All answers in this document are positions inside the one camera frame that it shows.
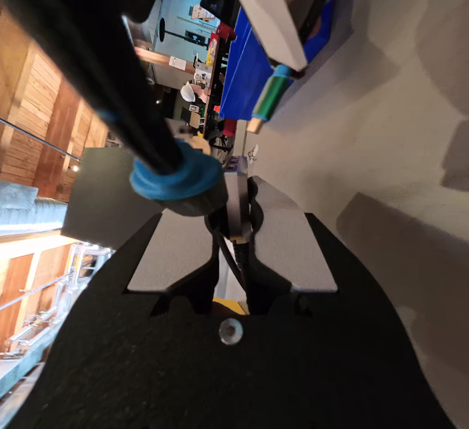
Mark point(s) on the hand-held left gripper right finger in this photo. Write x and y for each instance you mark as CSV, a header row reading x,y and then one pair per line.
x,y
289,249

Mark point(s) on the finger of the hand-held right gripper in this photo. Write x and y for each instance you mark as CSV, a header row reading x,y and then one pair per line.
x,y
271,15

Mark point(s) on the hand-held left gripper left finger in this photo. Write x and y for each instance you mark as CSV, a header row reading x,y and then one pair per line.
x,y
172,253

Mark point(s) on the silver HDMI switch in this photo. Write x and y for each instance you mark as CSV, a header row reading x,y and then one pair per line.
x,y
234,202

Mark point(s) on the grey desk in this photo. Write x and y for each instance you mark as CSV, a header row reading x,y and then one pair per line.
x,y
366,143

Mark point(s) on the blue plastic bin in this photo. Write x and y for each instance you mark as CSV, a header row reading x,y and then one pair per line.
x,y
241,81

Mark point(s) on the black shelf rack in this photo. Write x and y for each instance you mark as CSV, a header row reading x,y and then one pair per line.
x,y
220,70

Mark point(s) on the metal scaffold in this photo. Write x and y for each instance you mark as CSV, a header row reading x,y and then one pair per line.
x,y
66,289

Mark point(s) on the red container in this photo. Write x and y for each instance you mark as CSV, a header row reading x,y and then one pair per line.
x,y
229,127

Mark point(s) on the silver ventilation duct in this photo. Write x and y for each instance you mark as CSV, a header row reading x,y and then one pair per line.
x,y
29,205

